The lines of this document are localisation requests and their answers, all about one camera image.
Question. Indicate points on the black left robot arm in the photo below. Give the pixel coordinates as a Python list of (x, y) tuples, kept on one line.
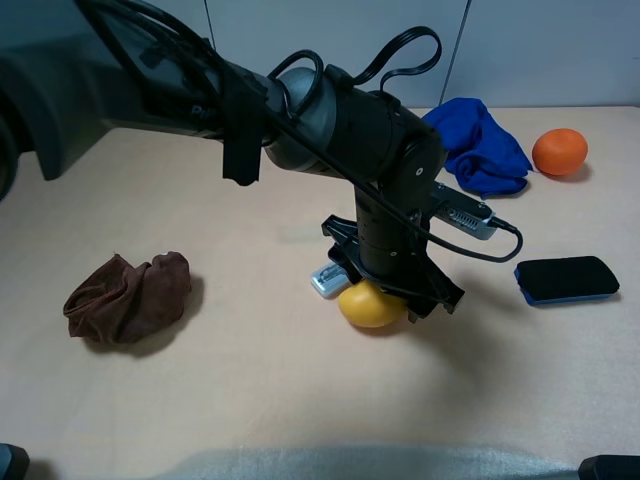
[(73, 70)]

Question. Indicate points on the orange round fruit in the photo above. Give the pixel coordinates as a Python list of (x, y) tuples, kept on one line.
[(560, 152)]

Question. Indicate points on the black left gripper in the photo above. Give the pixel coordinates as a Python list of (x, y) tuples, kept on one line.
[(377, 248)]

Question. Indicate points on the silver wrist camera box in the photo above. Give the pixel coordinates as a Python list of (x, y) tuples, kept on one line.
[(462, 212)]

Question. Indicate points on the blue crumpled cloth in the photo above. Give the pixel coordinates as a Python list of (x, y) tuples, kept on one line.
[(485, 159)]

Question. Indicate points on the clear plastic tool case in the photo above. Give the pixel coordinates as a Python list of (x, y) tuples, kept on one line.
[(330, 281)]

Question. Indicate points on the grey foam pad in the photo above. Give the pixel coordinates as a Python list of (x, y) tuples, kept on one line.
[(369, 461)]

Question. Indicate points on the brown crumpled cloth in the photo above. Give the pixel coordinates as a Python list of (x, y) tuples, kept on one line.
[(119, 304)]

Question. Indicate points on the black blue board eraser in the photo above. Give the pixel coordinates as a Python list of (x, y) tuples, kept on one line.
[(565, 280)]

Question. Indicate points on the yellow lemon fruit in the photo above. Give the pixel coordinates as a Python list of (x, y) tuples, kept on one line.
[(364, 305)]

